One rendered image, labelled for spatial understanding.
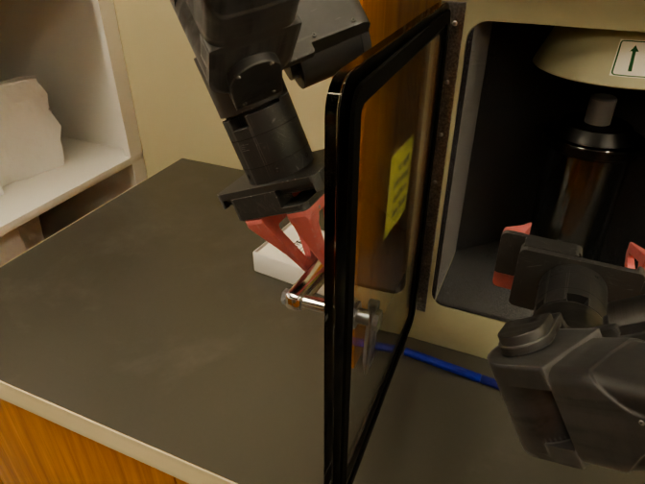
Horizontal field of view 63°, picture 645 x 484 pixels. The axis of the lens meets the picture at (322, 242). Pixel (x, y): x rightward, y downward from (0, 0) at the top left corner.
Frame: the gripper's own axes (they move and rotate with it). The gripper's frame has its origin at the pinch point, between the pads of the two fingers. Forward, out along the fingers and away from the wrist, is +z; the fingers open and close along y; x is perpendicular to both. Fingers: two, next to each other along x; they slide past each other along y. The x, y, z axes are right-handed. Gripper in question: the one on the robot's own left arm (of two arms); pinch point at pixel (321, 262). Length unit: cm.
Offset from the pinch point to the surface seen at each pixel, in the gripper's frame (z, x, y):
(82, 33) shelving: -35, -61, 87
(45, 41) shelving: -38, -61, 100
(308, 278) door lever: -0.6, 3.4, -0.8
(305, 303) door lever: 0.1, 6.1, -1.7
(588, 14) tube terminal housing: -10.2, -23.1, -21.8
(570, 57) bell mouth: -6.1, -26.6, -19.3
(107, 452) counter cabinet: 22.8, 6.9, 42.3
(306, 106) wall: -3, -64, 36
